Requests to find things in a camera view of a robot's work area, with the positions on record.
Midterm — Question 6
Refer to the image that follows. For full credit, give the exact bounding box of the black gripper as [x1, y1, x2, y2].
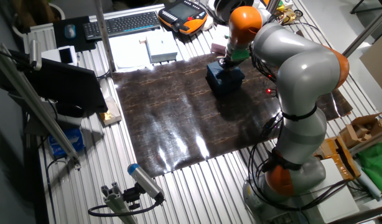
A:
[220, 57, 242, 72]

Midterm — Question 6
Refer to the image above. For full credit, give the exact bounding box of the blue box lid with ribbon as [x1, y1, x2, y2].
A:
[205, 60, 245, 90]

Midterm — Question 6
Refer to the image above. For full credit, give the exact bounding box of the white box with blue logo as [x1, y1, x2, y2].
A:
[146, 33, 179, 64]

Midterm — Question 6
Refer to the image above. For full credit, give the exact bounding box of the small box with gold foil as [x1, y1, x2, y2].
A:
[100, 95, 123, 126]

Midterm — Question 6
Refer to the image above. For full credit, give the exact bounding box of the cardboard box with orange tape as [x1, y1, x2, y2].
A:
[314, 136, 353, 182]

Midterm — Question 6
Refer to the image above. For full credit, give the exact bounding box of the open brown cardboard box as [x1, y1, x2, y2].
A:
[338, 112, 382, 149]

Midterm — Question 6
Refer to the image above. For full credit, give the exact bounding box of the white box with black window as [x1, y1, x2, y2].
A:
[40, 45, 78, 67]

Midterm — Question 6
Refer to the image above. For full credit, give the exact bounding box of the green flange adapter plate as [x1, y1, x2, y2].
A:
[230, 49, 251, 62]

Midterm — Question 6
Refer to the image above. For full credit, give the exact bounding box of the white rounded object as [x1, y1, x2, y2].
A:
[200, 15, 215, 32]

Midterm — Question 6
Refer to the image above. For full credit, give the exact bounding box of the black filament spool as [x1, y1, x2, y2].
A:
[213, 0, 241, 26]

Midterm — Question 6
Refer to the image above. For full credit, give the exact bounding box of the black and orange teach pendant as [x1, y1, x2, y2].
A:
[157, 0, 209, 35]

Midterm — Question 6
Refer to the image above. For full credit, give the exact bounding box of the gold wrapped item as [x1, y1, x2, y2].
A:
[276, 8, 296, 24]

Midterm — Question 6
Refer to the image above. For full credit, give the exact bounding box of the dark marble pattern mat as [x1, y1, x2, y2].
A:
[111, 29, 354, 179]

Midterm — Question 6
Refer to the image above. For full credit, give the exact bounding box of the white paper sheet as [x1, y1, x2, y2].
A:
[109, 32, 185, 72]

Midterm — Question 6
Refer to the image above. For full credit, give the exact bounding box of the black computer keyboard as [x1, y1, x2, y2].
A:
[82, 11, 161, 41]

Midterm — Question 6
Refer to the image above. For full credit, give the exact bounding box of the black mouse pad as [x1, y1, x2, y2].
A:
[52, 16, 97, 53]

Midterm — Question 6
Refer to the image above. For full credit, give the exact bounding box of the brown cardboard sheet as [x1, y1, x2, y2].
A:
[360, 29, 382, 100]

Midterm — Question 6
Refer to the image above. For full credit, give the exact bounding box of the grey computer mouse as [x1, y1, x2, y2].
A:
[63, 24, 77, 40]

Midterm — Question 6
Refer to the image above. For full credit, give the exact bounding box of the black monitor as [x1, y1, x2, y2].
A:
[9, 49, 108, 113]

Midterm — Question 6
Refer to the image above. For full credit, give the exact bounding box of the white flat plate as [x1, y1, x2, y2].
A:
[315, 157, 360, 223]

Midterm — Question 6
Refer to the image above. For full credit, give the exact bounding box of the short aluminium profile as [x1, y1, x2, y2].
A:
[100, 182, 138, 224]

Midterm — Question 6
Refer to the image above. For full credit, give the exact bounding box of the green cloth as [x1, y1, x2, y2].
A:
[356, 141, 382, 198]

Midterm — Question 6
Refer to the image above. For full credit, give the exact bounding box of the blue tissue pack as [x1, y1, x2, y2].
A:
[48, 128, 85, 158]

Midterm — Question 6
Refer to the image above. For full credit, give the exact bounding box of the light grey roll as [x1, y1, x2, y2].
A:
[354, 167, 382, 202]

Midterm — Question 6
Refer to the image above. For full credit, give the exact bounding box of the brown basket with white rim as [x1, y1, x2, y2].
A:
[10, 0, 66, 35]

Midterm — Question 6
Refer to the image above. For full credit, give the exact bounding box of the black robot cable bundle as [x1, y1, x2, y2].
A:
[245, 43, 366, 213]

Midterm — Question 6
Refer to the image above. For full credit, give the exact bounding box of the aluminium frame post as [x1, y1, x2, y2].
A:
[94, 0, 116, 73]
[265, 0, 282, 15]

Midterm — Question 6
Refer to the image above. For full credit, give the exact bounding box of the grey camera with blue cap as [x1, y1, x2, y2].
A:
[127, 163, 165, 202]

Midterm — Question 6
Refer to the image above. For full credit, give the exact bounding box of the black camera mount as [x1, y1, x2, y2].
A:
[122, 183, 142, 211]

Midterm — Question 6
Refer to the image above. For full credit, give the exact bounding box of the black camera cable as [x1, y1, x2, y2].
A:
[87, 197, 164, 218]

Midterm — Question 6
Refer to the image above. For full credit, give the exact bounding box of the silver camera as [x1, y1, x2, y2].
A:
[28, 39, 43, 72]

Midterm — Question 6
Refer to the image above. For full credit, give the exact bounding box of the long aluminium frame bar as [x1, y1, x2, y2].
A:
[0, 43, 82, 170]

